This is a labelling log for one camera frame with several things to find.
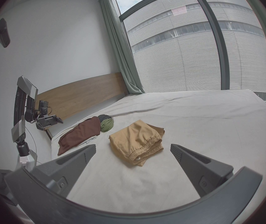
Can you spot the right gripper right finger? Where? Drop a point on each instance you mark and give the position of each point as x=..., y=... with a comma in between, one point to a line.
x=200, y=169

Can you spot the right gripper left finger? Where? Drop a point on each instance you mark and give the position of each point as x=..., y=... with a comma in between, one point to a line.
x=65, y=169

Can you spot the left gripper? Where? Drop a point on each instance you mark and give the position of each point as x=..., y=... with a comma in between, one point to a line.
x=48, y=121

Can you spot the tan shorts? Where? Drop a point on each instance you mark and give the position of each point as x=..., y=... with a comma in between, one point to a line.
x=133, y=139

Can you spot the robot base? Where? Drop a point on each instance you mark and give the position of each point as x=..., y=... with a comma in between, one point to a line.
x=27, y=160

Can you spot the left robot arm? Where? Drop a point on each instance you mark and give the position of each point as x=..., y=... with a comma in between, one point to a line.
x=18, y=101

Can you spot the bed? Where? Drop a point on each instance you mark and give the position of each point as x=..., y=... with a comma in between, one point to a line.
x=193, y=125

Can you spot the brown garment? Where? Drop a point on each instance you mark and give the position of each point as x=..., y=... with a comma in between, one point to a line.
x=79, y=134

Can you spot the white printed garment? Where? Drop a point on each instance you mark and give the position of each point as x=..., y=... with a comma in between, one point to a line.
x=90, y=139

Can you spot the green garment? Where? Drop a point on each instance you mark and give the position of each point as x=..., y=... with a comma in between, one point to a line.
x=107, y=125

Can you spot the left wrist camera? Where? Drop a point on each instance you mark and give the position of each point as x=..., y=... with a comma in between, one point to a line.
x=44, y=107

